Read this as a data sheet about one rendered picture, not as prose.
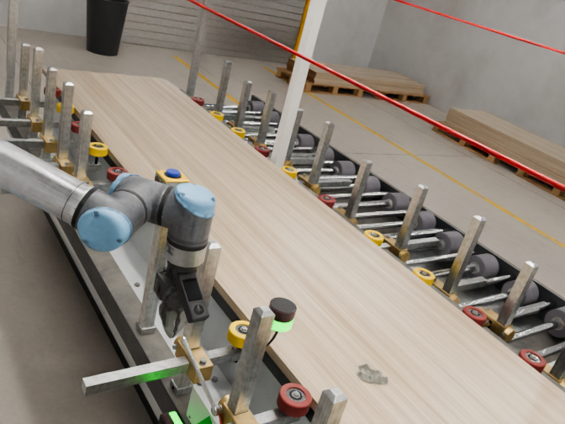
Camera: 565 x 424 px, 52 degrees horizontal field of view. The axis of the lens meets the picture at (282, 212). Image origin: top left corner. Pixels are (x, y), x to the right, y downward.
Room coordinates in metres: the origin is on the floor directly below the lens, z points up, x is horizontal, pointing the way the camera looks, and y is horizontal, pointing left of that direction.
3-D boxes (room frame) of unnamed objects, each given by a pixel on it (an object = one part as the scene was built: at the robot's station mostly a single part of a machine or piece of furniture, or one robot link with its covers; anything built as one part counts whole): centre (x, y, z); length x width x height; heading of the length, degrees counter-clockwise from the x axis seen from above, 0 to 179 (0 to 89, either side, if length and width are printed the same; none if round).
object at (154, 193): (1.11, 0.30, 1.27); 0.12 x 0.12 x 0.09; 86
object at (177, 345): (1.19, 0.13, 0.83); 0.13 x 0.06 x 0.05; 40
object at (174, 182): (1.41, 0.31, 1.18); 0.07 x 0.07 x 0.08; 40
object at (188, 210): (1.11, 0.19, 1.27); 0.10 x 0.09 x 0.12; 86
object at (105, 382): (1.13, 0.17, 0.83); 0.43 x 0.03 x 0.04; 130
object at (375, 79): (9.57, -0.63, 0.23); 2.42 x 0.76 x 0.17; 130
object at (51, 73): (2.36, 1.10, 0.90); 0.03 x 0.03 x 0.48; 40
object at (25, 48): (2.74, 1.42, 0.87); 0.03 x 0.03 x 0.48; 40
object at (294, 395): (1.07, -0.14, 0.85); 0.08 x 0.08 x 0.11
